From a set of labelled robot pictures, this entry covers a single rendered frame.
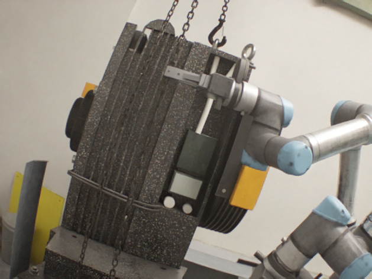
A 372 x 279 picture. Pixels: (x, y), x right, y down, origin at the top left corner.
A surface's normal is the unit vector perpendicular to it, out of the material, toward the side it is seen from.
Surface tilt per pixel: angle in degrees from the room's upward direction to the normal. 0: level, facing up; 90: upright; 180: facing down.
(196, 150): 90
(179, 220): 90
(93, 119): 90
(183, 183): 90
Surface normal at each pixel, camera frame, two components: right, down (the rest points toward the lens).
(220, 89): 0.16, 0.07
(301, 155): 0.40, 0.18
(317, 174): -0.14, 0.00
